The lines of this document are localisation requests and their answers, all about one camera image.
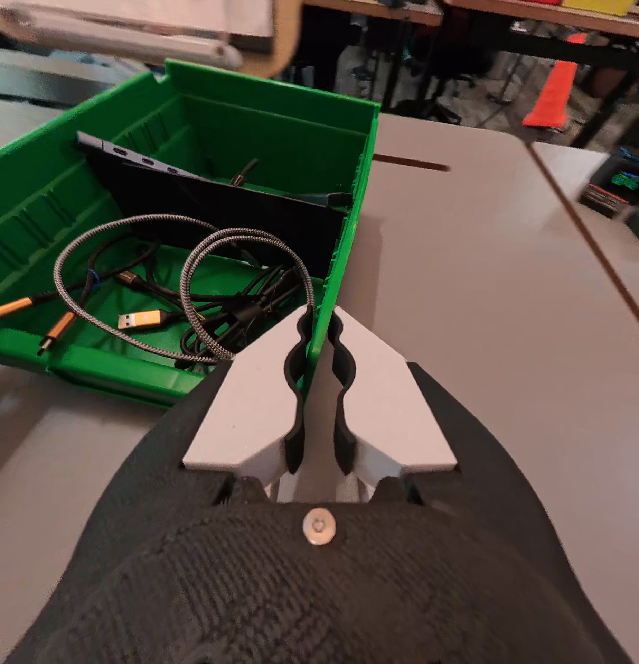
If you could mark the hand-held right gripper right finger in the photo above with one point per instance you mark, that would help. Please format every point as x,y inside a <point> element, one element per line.
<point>397,415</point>

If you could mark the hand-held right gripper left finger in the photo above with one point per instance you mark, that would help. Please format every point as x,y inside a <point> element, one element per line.
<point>236,415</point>

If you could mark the green divided plastic bin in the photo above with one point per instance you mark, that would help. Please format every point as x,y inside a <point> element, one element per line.
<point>278,119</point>

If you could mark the grey desk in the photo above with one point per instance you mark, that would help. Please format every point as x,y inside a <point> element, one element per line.
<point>480,311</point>

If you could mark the background wooden desk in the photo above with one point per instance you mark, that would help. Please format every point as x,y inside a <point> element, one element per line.
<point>506,10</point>

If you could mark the grey neighbouring table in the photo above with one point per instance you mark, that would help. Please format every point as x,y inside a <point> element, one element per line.
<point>615,275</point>

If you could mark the dark equipment box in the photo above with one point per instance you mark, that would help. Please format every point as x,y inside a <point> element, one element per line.
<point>625,181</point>

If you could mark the orange cone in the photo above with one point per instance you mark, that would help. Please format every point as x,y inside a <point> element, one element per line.
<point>552,98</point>

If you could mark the instruction sheet on stand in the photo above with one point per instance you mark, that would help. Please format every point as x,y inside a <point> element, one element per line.
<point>283,46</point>

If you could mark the yellow plastic bin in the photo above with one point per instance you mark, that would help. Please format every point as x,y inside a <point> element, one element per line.
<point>599,6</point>

